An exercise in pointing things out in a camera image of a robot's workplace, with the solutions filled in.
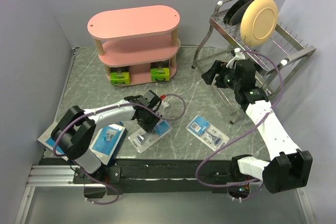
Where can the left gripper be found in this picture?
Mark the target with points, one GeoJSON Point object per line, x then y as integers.
{"type": "Point", "coordinates": [150, 126]}

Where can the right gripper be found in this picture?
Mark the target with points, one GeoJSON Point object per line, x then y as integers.
{"type": "Point", "coordinates": [221, 68]}

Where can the green black Gillette Labs box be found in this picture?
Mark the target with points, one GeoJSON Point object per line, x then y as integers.
{"type": "Point", "coordinates": [160, 71]}

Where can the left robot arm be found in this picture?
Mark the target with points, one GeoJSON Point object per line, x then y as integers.
{"type": "Point", "coordinates": [73, 133]}

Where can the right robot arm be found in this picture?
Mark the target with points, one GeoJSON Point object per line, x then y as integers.
{"type": "Point", "coordinates": [289, 167]}

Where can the pink three-tier shelf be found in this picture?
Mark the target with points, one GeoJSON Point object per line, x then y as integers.
{"type": "Point", "coordinates": [136, 37]}

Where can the clear Gillette blister razor pack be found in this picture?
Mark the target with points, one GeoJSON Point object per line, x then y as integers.
{"type": "Point", "coordinates": [207, 133]}

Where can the blue Harry's razor box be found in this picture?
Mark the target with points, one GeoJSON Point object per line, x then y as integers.
{"type": "Point", "coordinates": [107, 142]}

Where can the steel dish rack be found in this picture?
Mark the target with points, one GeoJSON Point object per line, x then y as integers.
{"type": "Point", "coordinates": [277, 60]}

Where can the cream plate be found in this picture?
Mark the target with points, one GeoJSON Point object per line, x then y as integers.
{"type": "Point", "coordinates": [258, 22]}

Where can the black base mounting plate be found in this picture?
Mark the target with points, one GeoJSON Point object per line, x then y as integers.
{"type": "Point", "coordinates": [165, 176]}

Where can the blue white flat razor box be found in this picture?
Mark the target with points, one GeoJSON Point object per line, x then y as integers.
{"type": "Point", "coordinates": [48, 142]}

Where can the aluminium rail frame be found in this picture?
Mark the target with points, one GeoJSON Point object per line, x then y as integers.
{"type": "Point", "coordinates": [148, 195]}

